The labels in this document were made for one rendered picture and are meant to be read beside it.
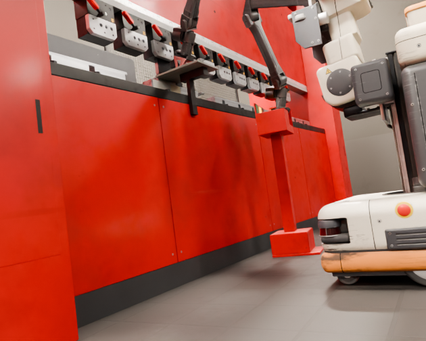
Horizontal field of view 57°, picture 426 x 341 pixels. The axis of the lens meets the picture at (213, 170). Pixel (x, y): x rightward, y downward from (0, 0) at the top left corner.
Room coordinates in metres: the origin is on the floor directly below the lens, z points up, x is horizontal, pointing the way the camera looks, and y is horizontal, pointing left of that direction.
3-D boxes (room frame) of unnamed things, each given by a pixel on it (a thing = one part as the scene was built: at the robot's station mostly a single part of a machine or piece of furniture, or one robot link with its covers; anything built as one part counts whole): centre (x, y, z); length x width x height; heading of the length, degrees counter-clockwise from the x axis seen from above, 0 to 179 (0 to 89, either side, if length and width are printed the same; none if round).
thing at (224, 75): (2.48, -0.13, 1.18); 0.15 x 0.09 x 0.17; 147
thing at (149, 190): (2.52, -0.20, 0.42); 3.00 x 0.21 x 0.83; 147
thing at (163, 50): (1.98, 0.20, 1.18); 0.15 x 0.09 x 0.17; 147
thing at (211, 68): (1.92, 0.07, 1.00); 0.26 x 0.18 x 0.01; 57
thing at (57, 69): (2.52, -0.20, 0.85); 3.00 x 0.21 x 0.04; 147
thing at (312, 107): (4.00, -0.91, 1.15); 0.85 x 0.25 x 2.30; 57
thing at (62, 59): (1.54, 0.49, 0.92); 0.50 x 0.06 x 0.10; 147
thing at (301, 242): (2.16, -0.41, 0.06); 0.25 x 0.20 x 0.12; 68
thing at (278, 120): (2.18, -0.38, 0.75); 0.20 x 0.16 x 0.18; 158
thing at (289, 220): (2.18, -0.38, 0.39); 0.06 x 0.06 x 0.54; 68
